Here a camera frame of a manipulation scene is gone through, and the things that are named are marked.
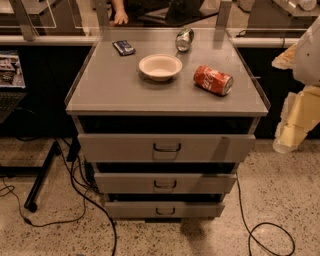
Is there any grey drawer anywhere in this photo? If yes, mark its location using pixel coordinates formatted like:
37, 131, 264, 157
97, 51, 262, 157
95, 173, 236, 194
105, 201, 224, 219
78, 134, 255, 163

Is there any grey drawer cabinet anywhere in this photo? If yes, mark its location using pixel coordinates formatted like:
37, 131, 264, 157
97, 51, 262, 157
66, 28, 270, 207

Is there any grey middle drawer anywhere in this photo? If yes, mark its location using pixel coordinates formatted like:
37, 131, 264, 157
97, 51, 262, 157
95, 173, 236, 194

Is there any blue snack packet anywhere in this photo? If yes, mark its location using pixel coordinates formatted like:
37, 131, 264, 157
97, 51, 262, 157
112, 40, 135, 56

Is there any black stand leg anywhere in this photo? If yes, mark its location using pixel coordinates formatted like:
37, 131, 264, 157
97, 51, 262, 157
0, 141, 61, 213

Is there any black laptop on left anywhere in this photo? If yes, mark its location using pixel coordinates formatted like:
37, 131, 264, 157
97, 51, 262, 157
0, 50, 27, 123

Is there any black cable on floor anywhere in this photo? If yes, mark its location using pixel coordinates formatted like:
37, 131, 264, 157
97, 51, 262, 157
235, 173, 297, 256
0, 137, 118, 256

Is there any green silver soda can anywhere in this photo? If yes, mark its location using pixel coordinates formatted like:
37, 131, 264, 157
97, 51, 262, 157
175, 27, 194, 52

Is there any red cola can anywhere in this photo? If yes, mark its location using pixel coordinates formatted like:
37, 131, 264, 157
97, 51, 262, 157
193, 65, 234, 96

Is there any black cable on right floor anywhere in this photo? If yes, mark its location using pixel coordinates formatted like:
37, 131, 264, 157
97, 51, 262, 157
235, 173, 297, 256

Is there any white paper bowl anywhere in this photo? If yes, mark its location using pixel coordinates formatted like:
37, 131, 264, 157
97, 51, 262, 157
139, 54, 183, 82

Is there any grey top drawer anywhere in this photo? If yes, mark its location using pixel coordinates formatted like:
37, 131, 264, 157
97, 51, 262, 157
78, 134, 255, 163

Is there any black cable on left floor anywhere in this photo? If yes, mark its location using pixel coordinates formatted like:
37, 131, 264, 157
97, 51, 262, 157
0, 137, 118, 256

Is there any white horizontal rail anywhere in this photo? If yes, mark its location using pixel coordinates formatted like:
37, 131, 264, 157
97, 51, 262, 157
0, 35, 299, 48

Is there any person's hand in background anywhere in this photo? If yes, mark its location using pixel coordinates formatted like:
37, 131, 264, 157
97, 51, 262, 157
114, 9, 129, 25

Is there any white tan gripper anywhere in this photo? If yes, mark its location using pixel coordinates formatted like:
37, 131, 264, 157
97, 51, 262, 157
273, 86, 320, 154

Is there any grey bottom drawer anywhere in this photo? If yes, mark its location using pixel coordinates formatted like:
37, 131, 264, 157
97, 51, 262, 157
105, 201, 224, 219

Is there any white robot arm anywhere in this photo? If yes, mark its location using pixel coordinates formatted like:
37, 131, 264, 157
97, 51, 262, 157
272, 17, 320, 154

